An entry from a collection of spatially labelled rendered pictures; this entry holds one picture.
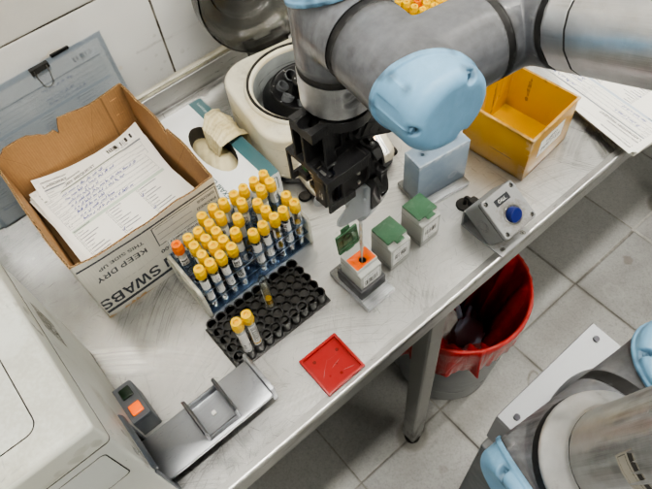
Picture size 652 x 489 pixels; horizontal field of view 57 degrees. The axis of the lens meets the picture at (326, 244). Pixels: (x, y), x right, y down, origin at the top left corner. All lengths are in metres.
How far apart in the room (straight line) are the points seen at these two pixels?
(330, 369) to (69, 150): 0.58
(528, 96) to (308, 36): 0.69
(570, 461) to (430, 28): 0.34
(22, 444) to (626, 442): 0.49
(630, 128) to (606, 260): 0.97
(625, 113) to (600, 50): 0.76
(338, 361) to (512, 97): 0.59
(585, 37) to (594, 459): 0.29
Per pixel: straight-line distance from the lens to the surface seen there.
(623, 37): 0.46
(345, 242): 0.88
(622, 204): 2.27
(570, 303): 2.01
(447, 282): 0.95
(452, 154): 0.99
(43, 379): 0.64
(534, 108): 1.16
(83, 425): 0.61
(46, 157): 1.13
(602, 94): 1.25
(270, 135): 1.00
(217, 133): 1.05
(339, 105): 0.57
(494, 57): 0.49
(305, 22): 0.52
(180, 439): 0.85
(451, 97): 0.44
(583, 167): 1.13
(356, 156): 0.64
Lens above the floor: 1.70
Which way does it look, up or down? 57 degrees down
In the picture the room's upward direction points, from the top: 8 degrees counter-clockwise
